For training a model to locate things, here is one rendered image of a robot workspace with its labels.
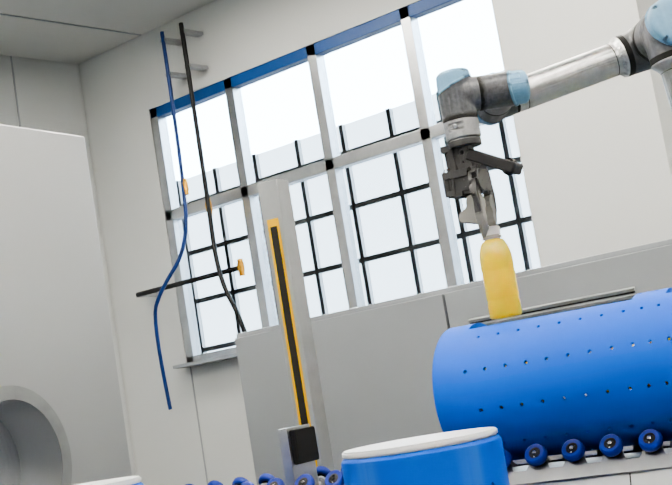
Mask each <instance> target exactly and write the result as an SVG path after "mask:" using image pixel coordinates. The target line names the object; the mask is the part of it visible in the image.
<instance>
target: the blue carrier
mask: <svg viewBox="0 0 672 485"><path fill-rule="evenodd" d="M669 338H671V339H670V340H668V339H669ZM650 341H652V343H650ZM633 344H634V346H632V345H633ZM612 347H613V349H612V350H611V348H612ZM590 351H591V353H589V352H590ZM568 355H570V356H569V357H568ZM547 358H548V360H546V359H547ZM526 362H527V364H526ZM505 365H507V366H506V367H505ZM486 368H487V369H486ZM485 369H486V370H485ZM665 381H667V382H668V384H666V383H665ZM648 384H650V385H651V386H648ZM432 386H433V396H434V402H435V408H436V412H437V416H438V420H439V423H440V426H441V429H442V431H443V432H449V431H456V430H464V429H472V428H481V427H496V428H497V429H498V433H497V434H498V435H499V436H500V437H501V438H502V443H503V448H504V449H506V450H508V451H509V453H510V454H511V457H512V461H513V460H521V459H525V457H524V454H525V451H526V449H527V448H528V447H529V446H530V445H532V444H535V443H539V444H542V445H543V446H544V447H545V448H546V449H547V451H548V456H553V455H561V454H562V453H561V448H562V445H563V444H564V443H565V442H566V441H567V440H569V439H578V440H580V441H581V442H582V443H583V444H584V446H585V451H593V450H600V449H599V442H600V440H601V439H602V438H603V437H604V436H605V435H607V434H616V435H618V436H620V437H621V439H622V440H623V443H624V447H625V446H633V445H639V444H638V437H639V435H640V434H641V432H643V431H644V430H646V429H650V428H652V429H656V430H658V431H659V432H660V433H661V434H662V436H663V442H665V441H672V287H670V288H665V289H659V290H654V291H648V292H643V293H638V294H636V295H635V296H634V297H633V298H632V300H626V301H621V302H615V303H610V304H604V305H599V306H593V307H588V308H582V309H577V310H571V311H566V312H560V313H555V314H549V315H544V316H538V317H533V318H527V319H522V320H516V321H511V322H505V323H500V324H494V325H489V326H487V325H485V324H483V323H475V324H469V325H464V326H458V327H453V328H450V329H448V330H446V331H445V332H444V333H443V334H442V335H441V337H440V339H439V341H438V343H437V345H436V348H435V352H434V357H433V366H432ZM629 387H631V388H632V389H629ZM607 390H609V392H607ZM585 394H587V396H586V395H585ZM563 397H565V398H566V399H564V398H563ZM542 400H544V402H543V401H542ZM521 403H523V405H522V404H521ZM501 406H502V407H503V408H501ZM481 409H482V410H483V411H481Z"/></svg>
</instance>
